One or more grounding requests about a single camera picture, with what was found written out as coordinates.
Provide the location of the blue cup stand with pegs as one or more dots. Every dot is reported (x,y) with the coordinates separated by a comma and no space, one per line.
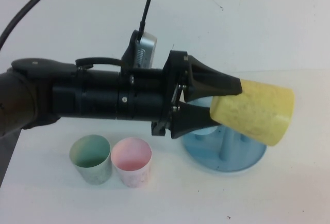
(232,168)

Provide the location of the pink plastic cup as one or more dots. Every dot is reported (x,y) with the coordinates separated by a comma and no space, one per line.
(132,179)

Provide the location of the light blue plastic cup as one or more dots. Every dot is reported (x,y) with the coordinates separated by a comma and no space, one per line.
(206,131)

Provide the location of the green plastic cup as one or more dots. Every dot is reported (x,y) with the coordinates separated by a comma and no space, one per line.
(90,175)

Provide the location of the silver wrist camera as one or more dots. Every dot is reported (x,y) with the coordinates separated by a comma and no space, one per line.
(147,49)

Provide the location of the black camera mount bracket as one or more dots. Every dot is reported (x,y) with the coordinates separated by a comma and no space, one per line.
(129,54)

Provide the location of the yellow plastic cup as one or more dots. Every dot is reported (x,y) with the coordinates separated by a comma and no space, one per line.
(257,110)

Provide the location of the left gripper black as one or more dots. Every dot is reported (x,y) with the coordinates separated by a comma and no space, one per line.
(175,79)

